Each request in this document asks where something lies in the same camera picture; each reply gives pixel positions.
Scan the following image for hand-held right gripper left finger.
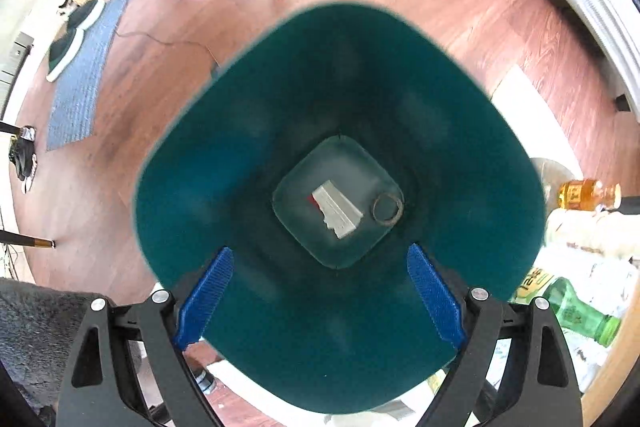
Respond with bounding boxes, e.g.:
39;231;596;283
56;247;236;427

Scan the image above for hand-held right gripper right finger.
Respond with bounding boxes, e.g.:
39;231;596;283
406;243;585;427

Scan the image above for dark green plastic bin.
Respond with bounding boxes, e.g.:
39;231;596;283
135;0;547;415

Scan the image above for folded ridged cardboard piece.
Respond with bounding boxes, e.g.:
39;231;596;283
310;179;364;240

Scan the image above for green glass bottle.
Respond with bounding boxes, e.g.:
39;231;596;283
512;267;623;349

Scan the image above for clear plastic bottle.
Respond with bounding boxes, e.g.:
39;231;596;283
550;247;638;308
565;327;615;393

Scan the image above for white plastic bottle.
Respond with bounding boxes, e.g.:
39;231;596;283
545;208;640;255

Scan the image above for clear plastic water bottles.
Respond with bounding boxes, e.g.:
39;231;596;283
530;157;576;208

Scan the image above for person's right leg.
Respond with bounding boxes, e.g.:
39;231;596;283
0;278;151;413

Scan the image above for amber glass bottle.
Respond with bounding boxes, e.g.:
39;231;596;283
557;178;622;212

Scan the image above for black gold-tipped chair leg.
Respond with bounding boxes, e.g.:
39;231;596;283
0;121;37;142
0;229;56;251

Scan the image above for white rug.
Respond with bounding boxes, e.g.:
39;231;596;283
492;64;583;168

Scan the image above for black and white cloth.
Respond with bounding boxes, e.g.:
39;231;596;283
10;139;39;194

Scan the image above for blue-grey striped floor mat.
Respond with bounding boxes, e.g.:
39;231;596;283
46;0;137;152

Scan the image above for dark green slipper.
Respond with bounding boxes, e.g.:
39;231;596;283
65;0;107;32
46;28;86;84

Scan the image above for white sofa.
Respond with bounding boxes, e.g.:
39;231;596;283
542;0;640;110

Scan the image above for thin tape core ring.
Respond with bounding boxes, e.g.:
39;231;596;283
371;193;404;226

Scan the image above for thin black floor cable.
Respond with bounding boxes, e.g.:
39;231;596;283
117;31;221;68

